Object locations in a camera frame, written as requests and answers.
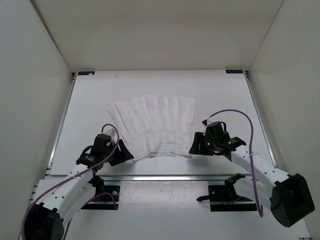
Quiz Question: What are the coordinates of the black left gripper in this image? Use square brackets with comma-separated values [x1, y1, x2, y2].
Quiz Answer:
[103, 138, 135, 166]

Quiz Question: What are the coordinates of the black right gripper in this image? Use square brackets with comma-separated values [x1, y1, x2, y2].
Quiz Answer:
[189, 132, 218, 156]

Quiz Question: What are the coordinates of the white pleated skirt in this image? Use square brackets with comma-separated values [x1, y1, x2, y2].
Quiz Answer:
[108, 94, 197, 163]

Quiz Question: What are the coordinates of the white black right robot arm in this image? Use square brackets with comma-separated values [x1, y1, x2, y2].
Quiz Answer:
[189, 120, 315, 228]

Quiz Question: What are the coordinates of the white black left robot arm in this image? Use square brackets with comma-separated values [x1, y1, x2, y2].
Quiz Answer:
[21, 133, 134, 240]

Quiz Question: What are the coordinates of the right dark corner label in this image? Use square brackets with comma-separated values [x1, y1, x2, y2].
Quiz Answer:
[225, 69, 243, 74]

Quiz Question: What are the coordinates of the dark corner label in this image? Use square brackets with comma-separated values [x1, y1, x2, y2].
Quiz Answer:
[225, 69, 243, 74]
[77, 71, 95, 76]

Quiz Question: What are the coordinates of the left dark corner label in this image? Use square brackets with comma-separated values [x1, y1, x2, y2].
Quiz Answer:
[77, 71, 95, 76]

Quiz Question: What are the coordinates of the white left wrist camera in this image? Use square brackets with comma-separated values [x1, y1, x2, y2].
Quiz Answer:
[101, 128, 117, 142]

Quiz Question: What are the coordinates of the aluminium table edge rail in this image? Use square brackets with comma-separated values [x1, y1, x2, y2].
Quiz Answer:
[100, 174, 232, 182]

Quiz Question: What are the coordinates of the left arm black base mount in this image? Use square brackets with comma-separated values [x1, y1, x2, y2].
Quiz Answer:
[81, 176, 121, 211]

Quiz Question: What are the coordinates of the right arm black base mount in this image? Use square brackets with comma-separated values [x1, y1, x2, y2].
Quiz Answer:
[196, 173, 257, 212]

